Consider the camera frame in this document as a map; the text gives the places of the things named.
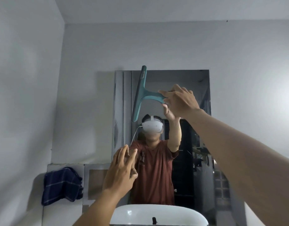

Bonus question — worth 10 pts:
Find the person's right hand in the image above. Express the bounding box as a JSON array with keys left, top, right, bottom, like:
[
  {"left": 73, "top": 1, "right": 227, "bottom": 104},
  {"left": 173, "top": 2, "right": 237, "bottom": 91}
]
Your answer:
[{"left": 158, "top": 84, "right": 204, "bottom": 119}]

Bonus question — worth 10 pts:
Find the person's left hand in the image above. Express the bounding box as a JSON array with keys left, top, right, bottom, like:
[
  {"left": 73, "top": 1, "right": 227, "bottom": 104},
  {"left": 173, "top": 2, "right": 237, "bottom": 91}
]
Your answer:
[{"left": 102, "top": 145, "right": 138, "bottom": 198}]

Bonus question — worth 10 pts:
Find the teal window squeegee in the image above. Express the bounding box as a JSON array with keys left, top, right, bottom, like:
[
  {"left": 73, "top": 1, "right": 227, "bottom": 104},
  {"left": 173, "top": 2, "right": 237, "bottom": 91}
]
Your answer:
[{"left": 131, "top": 65, "right": 168, "bottom": 122}]

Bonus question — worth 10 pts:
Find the person's right forearm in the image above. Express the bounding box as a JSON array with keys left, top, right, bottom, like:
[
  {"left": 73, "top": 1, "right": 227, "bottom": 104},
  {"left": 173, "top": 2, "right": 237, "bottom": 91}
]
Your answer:
[{"left": 184, "top": 108, "right": 289, "bottom": 226}]

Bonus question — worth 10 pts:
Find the person's left forearm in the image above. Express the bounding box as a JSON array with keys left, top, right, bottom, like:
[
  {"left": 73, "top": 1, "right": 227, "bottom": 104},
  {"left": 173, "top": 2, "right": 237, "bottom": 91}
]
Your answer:
[{"left": 73, "top": 189, "right": 126, "bottom": 226}]

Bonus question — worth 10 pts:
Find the white ceramic sink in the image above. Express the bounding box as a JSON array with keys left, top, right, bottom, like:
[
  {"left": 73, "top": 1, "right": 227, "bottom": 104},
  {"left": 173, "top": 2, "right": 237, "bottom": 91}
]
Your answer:
[{"left": 110, "top": 204, "right": 209, "bottom": 226}]

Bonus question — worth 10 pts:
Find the dark blue checked towel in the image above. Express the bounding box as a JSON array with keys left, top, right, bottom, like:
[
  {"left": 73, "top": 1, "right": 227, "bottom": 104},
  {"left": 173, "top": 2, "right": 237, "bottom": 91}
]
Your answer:
[{"left": 41, "top": 167, "right": 84, "bottom": 206}]

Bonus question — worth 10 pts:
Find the rectangular wall mirror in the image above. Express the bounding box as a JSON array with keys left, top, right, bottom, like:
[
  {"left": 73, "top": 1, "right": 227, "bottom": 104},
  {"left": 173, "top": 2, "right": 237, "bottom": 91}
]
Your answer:
[{"left": 112, "top": 70, "right": 217, "bottom": 226}]

